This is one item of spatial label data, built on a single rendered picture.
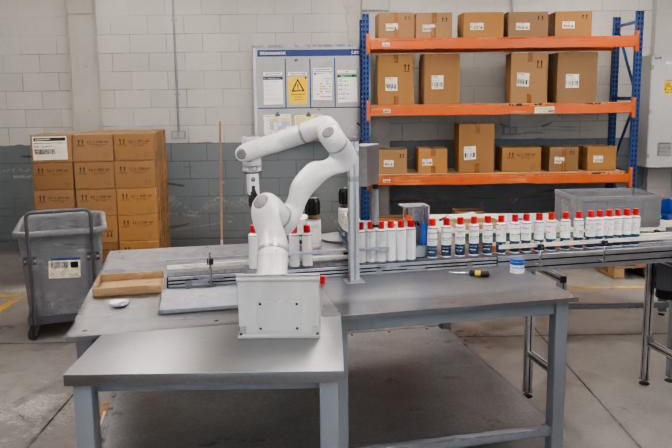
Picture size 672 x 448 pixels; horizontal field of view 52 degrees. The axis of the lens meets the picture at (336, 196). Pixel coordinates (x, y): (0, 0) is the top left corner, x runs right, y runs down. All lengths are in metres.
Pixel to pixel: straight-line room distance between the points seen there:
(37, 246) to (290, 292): 3.01
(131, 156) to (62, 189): 0.69
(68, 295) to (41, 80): 3.60
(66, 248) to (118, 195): 1.49
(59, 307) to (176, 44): 3.62
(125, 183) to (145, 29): 2.12
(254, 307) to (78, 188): 4.32
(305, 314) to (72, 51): 6.08
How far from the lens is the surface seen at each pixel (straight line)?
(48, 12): 8.39
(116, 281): 3.50
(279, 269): 2.67
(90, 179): 6.66
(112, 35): 8.14
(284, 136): 3.02
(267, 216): 2.74
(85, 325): 2.90
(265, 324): 2.57
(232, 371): 2.31
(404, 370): 3.90
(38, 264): 5.29
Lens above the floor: 1.70
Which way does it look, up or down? 8 degrees down
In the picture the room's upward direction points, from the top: 1 degrees counter-clockwise
